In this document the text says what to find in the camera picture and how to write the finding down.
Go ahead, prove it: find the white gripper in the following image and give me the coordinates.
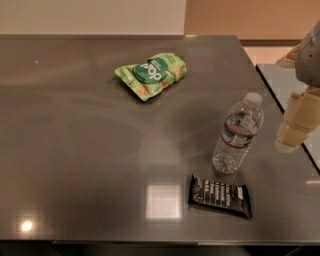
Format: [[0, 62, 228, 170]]
[[275, 21, 320, 153]]

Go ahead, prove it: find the clear plastic water bottle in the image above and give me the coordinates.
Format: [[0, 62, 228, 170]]
[[212, 92, 264, 174]]

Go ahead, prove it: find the green rice chip bag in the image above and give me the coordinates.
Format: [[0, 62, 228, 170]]
[[115, 53, 187, 102]]

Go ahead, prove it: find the black snack bar wrapper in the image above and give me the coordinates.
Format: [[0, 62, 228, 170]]
[[189, 176, 252, 218]]

